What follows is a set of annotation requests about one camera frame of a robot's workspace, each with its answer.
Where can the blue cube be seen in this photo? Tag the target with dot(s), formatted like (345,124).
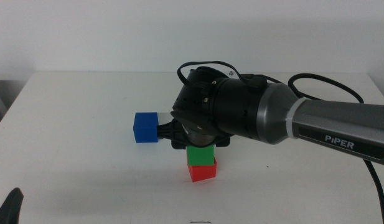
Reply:
(145,129)

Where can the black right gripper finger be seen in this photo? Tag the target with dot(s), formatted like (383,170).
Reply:
(224,142)
(179,144)

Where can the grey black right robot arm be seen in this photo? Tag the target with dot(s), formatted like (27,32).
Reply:
(319,118)

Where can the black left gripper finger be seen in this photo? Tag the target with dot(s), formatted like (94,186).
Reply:
(9,208)

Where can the green cube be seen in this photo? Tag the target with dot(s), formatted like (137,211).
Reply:
(200,155)

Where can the red cube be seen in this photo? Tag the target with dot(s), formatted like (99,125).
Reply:
(202,174)

